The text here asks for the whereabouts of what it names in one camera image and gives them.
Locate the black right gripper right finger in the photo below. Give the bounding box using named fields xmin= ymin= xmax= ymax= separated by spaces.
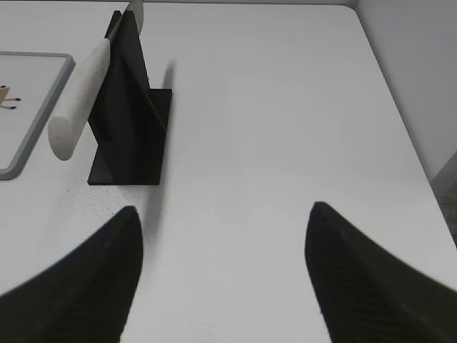
xmin=304 ymin=202 xmax=456 ymax=342

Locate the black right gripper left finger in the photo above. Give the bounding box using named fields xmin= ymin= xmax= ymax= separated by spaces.
xmin=1 ymin=206 xmax=143 ymax=342

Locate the white handled cleaver knife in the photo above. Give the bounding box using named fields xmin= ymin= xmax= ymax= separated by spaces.
xmin=47 ymin=0 xmax=144 ymax=161

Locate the black knife stand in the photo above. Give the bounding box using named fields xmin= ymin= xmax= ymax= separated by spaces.
xmin=87 ymin=11 xmax=173 ymax=186

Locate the grey rimmed deer cutting board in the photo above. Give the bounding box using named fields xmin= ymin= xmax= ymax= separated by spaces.
xmin=1 ymin=51 xmax=75 ymax=181

